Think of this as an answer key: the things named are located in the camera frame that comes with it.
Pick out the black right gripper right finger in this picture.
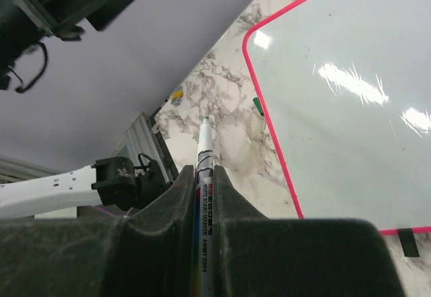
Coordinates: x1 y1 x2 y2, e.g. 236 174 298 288
213 166 405 296

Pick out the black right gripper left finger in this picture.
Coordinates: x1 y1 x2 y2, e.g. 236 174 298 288
1 166 194 296

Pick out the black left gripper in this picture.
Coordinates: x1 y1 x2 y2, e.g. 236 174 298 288
0 0 144 40

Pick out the green white whiteboard marker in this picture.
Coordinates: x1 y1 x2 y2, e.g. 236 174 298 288
191 117 214 296

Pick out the green marker cap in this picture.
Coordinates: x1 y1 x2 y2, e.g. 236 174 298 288
253 97 264 117

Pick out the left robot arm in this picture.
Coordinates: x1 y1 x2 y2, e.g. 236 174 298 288
1 0 178 219

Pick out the black whiteboard clip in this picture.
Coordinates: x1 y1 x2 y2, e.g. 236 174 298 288
397 228 420 258

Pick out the pink framed whiteboard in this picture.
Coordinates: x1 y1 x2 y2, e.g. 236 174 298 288
242 0 430 235

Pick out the yellow grey small object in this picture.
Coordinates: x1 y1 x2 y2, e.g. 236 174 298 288
171 86 184 106

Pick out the aluminium frame rail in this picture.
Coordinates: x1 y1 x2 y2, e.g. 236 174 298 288
111 112 176 183

